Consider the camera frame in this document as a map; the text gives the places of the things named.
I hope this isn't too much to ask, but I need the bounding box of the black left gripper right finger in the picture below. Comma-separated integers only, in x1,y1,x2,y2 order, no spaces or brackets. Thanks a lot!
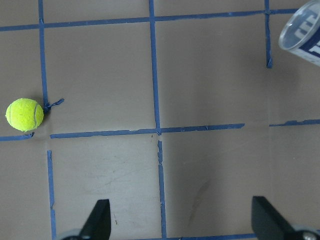
251,196,297,240

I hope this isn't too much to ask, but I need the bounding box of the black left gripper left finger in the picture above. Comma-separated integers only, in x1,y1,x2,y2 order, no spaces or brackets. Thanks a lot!
79,199,111,240

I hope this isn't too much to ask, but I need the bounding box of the tennis ball can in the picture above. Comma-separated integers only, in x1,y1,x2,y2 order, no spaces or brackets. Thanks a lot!
278,0,320,66

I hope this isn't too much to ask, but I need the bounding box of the tennis ball near loose tape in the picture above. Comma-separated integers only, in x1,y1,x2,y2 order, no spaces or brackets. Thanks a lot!
5,98,44,132

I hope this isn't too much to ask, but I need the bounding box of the brown paper table cover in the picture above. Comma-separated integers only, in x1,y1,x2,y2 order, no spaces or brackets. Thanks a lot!
0,0,320,240

